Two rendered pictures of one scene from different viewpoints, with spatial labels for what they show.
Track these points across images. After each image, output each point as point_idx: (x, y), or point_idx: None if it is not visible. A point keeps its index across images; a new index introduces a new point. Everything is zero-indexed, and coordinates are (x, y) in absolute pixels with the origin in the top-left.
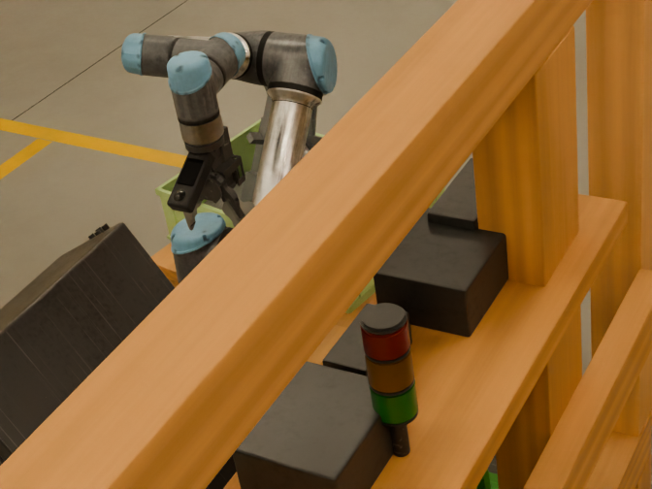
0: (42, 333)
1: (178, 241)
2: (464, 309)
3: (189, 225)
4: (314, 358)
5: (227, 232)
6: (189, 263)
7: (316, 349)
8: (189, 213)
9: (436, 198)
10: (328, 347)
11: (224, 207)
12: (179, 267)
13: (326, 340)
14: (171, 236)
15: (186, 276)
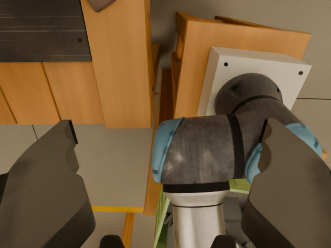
0: None
1: (305, 137)
2: None
3: (271, 120)
4: (144, 92)
5: (238, 169)
6: (275, 117)
7: (148, 101)
8: (284, 152)
9: (155, 230)
10: (141, 106)
11: (54, 218)
12: (289, 113)
13: (147, 112)
14: (319, 144)
15: (274, 107)
